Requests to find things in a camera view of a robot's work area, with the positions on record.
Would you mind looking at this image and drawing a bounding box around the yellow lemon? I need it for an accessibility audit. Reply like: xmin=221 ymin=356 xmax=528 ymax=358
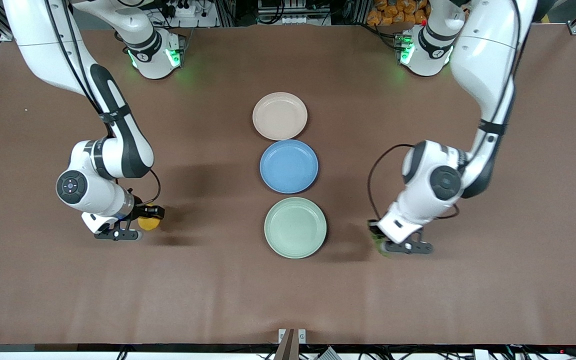
xmin=137 ymin=205 xmax=162 ymax=232

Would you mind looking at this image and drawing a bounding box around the green lettuce leaf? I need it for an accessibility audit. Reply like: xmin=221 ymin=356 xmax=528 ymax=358
xmin=369 ymin=226 xmax=394 ymax=257

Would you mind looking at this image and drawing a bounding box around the pale green plate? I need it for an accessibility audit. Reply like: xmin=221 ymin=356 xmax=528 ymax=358
xmin=263 ymin=196 xmax=328 ymax=260

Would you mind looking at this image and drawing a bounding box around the blue plate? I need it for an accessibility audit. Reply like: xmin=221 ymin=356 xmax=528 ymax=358
xmin=259 ymin=139 xmax=320 ymax=195

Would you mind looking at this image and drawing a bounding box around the pale pink plate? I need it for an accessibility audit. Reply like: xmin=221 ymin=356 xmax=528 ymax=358
xmin=252 ymin=92 xmax=309 ymax=141

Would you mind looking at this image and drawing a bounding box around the white power strip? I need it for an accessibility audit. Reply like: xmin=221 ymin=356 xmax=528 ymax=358
xmin=167 ymin=2 xmax=198 ymax=19

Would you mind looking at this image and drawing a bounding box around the pile of orange snack bags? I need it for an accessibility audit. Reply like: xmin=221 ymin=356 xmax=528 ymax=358
xmin=366 ymin=0 xmax=431 ymax=27

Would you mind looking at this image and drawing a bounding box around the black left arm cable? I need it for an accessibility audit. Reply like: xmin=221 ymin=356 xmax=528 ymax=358
xmin=366 ymin=0 xmax=537 ymax=224

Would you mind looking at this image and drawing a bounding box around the metal table edge bracket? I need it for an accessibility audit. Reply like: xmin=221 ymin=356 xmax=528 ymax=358
xmin=278 ymin=328 xmax=307 ymax=346

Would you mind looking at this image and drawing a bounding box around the grey camera mount pole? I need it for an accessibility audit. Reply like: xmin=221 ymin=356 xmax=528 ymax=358
xmin=273 ymin=328 xmax=297 ymax=360

